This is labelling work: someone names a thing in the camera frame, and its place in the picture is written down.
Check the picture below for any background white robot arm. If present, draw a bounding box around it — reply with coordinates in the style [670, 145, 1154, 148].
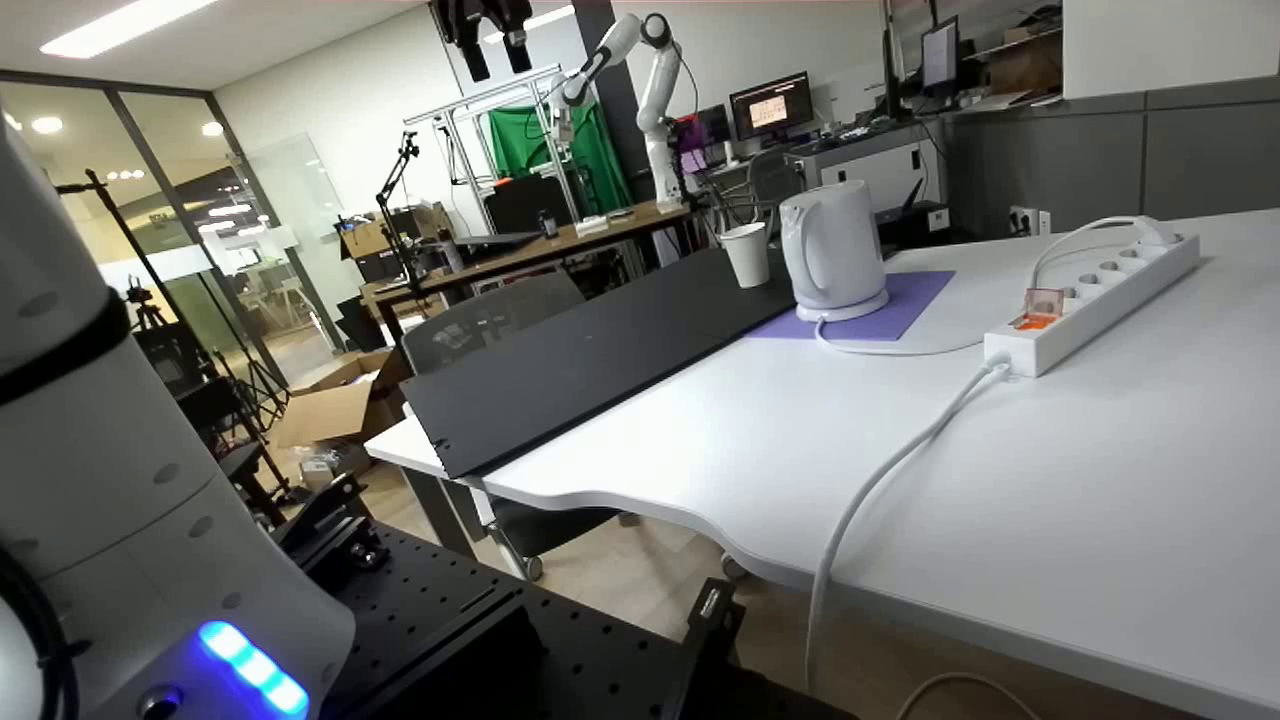
[560, 13, 684, 207]

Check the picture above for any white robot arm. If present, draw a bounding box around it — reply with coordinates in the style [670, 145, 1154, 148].
[0, 132, 357, 720]

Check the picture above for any white power strip adapter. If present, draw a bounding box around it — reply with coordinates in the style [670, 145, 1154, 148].
[984, 215, 1203, 379]

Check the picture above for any white paper cup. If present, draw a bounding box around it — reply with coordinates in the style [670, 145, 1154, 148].
[721, 223, 771, 289]

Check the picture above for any black divider panel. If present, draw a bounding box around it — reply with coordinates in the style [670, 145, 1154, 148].
[405, 248, 791, 475]

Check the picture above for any white electric kettle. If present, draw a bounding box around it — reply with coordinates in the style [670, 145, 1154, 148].
[782, 180, 888, 319]

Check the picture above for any green cloth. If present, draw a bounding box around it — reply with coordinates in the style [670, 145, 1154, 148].
[488, 102, 631, 213]

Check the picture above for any wooden desk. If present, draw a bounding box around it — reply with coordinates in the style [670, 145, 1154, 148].
[363, 201, 691, 305]

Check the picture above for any purple mat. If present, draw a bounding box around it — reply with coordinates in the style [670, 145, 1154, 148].
[749, 268, 960, 345]

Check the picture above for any computer monitor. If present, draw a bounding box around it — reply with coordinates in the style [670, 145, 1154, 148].
[728, 71, 811, 140]

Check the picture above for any cardboard box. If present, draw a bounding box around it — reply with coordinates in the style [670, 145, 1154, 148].
[273, 346, 410, 449]

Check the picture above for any white drawer cabinet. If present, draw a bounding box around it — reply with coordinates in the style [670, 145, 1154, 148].
[815, 140, 945, 213]

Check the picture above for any white power strip cable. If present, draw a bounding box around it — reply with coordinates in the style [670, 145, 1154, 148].
[802, 354, 1045, 720]

